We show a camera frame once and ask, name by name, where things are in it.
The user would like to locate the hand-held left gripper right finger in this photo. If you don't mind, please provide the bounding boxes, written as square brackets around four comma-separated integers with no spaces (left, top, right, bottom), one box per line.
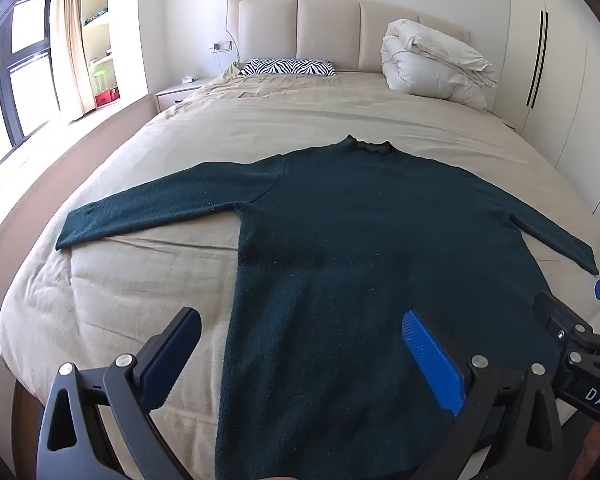
[402,310,566,480]

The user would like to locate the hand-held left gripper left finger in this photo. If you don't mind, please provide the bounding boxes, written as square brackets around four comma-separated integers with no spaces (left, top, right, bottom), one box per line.
[37,307,202,480]

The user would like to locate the dark green sweater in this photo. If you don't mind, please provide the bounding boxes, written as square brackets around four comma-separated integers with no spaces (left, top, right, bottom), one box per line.
[55,135,600,480]

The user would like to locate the white wardrobe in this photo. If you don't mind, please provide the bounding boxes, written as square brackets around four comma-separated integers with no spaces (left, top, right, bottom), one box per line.
[497,0,600,216]

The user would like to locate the white nightstand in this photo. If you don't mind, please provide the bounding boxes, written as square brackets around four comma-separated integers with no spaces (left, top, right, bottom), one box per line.
[154,77,216,111]

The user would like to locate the red box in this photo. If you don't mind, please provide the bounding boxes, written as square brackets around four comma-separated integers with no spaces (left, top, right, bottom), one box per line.
[94,87,121,109]

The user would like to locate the bed with beige sheet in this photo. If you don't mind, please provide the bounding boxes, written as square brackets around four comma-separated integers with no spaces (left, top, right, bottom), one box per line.
[0,67,600,480]

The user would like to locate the white folded duvet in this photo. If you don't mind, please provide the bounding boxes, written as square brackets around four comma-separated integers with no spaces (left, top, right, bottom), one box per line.
[380,19,499,111]

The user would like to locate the green lamp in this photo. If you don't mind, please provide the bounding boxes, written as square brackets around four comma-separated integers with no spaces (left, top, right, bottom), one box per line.
[91,60,109,93]

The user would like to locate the zebra print pillow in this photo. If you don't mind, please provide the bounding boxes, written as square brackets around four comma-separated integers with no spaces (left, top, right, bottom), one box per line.
[237,58,337,77]

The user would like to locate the black framed window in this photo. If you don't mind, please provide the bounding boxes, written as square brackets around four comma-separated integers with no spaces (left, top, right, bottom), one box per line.
[0,0,63,148]

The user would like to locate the beige curtain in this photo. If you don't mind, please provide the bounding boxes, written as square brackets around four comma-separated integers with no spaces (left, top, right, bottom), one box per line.
[52,0,93,116]

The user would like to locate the white open shelf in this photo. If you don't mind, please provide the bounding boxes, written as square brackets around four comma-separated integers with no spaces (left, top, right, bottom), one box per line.
[80,0,122,111]

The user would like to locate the beige padded headboard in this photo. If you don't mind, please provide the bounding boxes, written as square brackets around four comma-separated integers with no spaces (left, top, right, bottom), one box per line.
[226,0,472,73]

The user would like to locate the white charger cable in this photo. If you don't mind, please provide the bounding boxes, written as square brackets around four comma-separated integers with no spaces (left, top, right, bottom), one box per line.
[215,50,242,76]

